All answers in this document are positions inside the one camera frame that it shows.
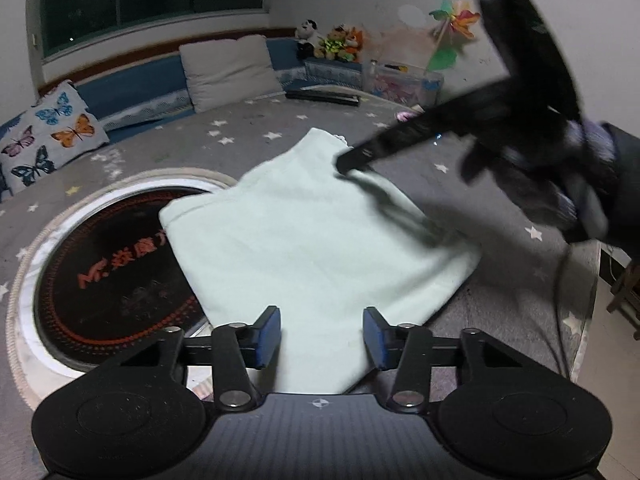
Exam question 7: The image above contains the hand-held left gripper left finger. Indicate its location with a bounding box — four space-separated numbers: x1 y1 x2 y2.
120 305 282 414

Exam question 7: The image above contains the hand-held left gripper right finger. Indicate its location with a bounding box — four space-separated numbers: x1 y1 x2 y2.
362 306 509 411

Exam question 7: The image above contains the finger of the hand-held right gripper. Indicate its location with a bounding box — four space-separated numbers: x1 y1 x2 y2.
334 77 516 177

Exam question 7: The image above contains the light green garment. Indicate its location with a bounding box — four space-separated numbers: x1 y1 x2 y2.
159 127 483 395

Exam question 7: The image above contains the person's right hand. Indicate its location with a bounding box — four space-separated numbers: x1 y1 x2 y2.
500 110 619 246

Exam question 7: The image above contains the clear plastic storage box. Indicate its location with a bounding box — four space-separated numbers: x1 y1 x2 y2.
369 60 445 109

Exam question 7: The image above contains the colourful pinwheel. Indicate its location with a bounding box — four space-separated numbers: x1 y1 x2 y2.
425 0 482 72

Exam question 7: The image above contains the flat black stick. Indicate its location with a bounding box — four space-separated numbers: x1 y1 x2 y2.
285 90 361 108

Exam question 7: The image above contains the blue patterned box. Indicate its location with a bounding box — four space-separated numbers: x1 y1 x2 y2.
304 56 363 92

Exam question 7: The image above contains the orange fox plush toy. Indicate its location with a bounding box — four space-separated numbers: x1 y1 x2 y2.
342 27 366 63

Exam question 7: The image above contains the bear plush toy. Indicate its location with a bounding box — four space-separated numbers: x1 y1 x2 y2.
315 25 351 61

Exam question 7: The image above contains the grey star-patterned tablecloth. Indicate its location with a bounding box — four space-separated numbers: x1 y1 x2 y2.
0 95 601 411

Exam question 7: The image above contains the panda plush toy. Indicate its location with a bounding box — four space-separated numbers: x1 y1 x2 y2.
294 19 325 59

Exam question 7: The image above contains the round black induction cooktop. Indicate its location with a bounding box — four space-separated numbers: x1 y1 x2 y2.
32 187 212 361

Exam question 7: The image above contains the plain grey pillow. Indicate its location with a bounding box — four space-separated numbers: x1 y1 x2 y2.
179 35 286 113

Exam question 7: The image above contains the wooden stool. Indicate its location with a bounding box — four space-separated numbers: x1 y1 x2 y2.
605 259 640 342

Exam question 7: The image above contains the blue sofa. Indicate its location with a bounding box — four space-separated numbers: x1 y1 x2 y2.
0 37 363 201

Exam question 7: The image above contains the butterfly print pillow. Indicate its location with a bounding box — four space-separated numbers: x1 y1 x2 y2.
0 79 111 197

